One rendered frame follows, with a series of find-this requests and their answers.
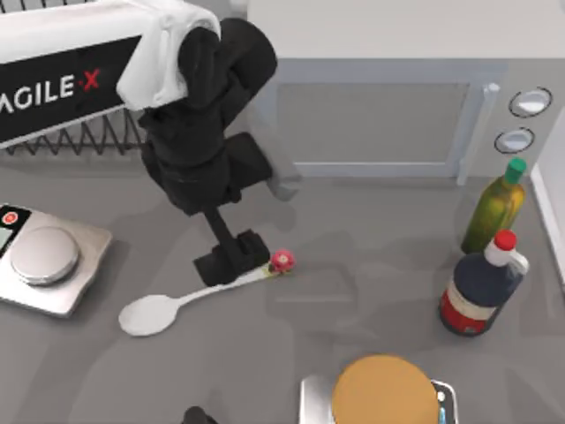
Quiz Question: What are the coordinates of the green bottle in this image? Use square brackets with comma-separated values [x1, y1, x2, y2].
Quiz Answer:
[459, 157, 528, 256]

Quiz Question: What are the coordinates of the pale microwave oven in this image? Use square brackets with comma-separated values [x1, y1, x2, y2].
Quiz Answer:
[245, 0, 565, 187]

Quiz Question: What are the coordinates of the microwave oven door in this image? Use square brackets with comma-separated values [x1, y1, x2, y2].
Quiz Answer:
[263, 59, 504, 180]

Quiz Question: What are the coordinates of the silver kitchen scale blue display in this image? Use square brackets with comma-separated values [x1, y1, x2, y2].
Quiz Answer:
[299, 374, 461, 424]

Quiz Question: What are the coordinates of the silver kitchen scale red button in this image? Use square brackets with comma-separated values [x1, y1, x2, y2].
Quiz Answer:
[0, 202, 114, 319]

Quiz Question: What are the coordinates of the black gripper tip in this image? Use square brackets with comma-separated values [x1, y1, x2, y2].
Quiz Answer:
[182, 405, 218, 424]

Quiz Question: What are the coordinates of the dark bottle with red cap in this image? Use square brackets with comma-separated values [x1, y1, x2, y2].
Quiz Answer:
[438, 229, 531, 337]

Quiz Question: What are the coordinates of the microwave door handle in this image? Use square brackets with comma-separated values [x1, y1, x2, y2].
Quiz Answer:
[456, 82, 501, 186]

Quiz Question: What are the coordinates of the white spoon with red flower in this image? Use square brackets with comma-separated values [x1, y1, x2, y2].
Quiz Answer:
[117, 248, 297, 338]

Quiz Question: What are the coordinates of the black wire rack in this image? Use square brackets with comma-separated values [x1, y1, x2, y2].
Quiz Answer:
[3, 107, 147, 156]

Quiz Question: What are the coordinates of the round brown bread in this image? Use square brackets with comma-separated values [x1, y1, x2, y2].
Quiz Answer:
[330, 352, 439, 424]

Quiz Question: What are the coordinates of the microwave knob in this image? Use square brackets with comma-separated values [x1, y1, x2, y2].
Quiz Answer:
[493, 127, 537, 155]
[508, 87, 554, 118]

